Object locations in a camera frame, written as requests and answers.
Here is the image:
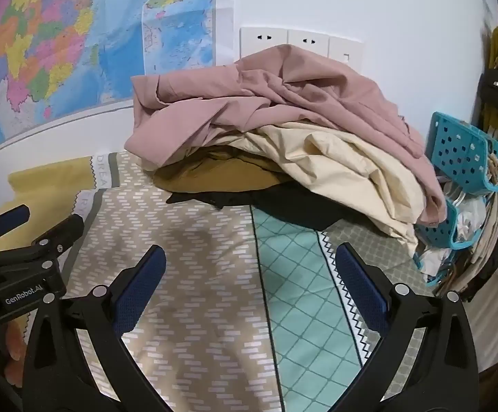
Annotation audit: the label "white wall switch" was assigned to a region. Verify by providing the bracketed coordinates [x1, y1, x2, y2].
[327, 35, 364, 71]

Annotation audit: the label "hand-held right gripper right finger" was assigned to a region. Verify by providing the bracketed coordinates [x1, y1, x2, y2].
[335, 242, 481, 412]

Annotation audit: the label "pink jacket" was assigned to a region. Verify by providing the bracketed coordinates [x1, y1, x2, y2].
[124, 44, 449, 228]

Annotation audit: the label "patterned patchwork bed sheet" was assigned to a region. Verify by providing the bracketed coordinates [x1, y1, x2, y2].
[6, 150, 447, 412]

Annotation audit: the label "black garment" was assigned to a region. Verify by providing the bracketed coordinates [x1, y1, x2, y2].
[166, 182, 352, 230]

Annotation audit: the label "teal perforated plastic basket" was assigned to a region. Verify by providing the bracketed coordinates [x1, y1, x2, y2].
[425, 112, 498, 194]
[412, 204, 487, 286]

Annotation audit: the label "person's left hand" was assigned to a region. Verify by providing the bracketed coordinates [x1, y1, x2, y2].
[3, 320, 33, 362]

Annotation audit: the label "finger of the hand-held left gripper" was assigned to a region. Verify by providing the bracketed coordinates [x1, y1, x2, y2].
[0, 205, 32, 262]
[0, 214, 85, 276]

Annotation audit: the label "teal plastic baskets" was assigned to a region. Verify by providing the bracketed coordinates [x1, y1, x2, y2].
[440, 137, 498, 305]

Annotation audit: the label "colourful wall map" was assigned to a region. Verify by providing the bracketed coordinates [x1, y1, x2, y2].
[0, 0, 215, 158]

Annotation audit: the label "white crumpled cloth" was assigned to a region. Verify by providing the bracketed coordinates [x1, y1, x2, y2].
[442, 182, 487, 245]

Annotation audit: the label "mustard garment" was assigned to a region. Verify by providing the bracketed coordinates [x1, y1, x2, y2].
[152, 146, 288, 194]

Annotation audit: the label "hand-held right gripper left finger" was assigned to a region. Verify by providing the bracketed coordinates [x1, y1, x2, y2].
[21, 244, 168, 412]

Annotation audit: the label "cream garment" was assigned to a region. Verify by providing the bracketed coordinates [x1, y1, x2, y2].
[206, 121, 425, 258]

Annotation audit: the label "white wall socket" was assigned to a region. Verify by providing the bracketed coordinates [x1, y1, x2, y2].
[287, 29, 330, 57]
[239, 27, 289, 66]

